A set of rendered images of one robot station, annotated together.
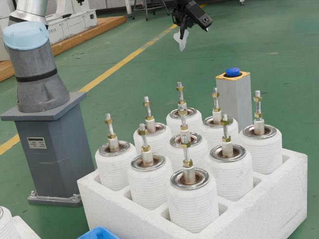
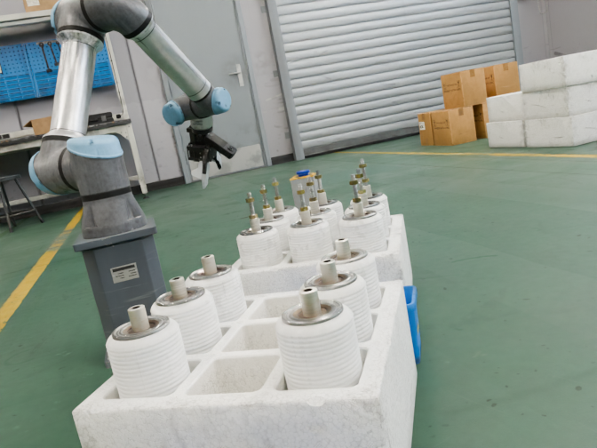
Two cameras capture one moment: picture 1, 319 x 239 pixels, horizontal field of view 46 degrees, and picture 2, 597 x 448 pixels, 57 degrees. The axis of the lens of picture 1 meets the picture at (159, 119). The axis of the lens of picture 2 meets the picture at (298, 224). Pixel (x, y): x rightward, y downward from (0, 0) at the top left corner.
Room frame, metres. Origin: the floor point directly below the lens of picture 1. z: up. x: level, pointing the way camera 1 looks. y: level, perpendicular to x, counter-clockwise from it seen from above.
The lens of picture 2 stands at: (-0.27, 0.76, 0.48)
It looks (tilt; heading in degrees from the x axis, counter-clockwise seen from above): 11 degrees down; 324
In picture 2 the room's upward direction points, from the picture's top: 11 degrees counter-clockwise
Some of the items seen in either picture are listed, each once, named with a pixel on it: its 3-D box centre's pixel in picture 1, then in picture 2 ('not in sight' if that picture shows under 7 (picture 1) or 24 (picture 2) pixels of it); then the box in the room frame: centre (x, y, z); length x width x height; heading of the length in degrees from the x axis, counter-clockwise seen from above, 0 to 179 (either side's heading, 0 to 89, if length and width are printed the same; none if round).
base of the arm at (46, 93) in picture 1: (40, 87); (110, 210); (1.07, 0.33, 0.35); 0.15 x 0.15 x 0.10
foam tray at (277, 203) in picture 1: (193, 199); (327, 276); (0.78, -0.05, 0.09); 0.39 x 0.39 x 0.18; 40
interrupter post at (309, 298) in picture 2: not in sight; (310, 302); (0.25, 0.39, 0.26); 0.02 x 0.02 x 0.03
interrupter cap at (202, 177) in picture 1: (189, 179); (359, 215); (0.61, -0.04, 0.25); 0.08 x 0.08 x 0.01
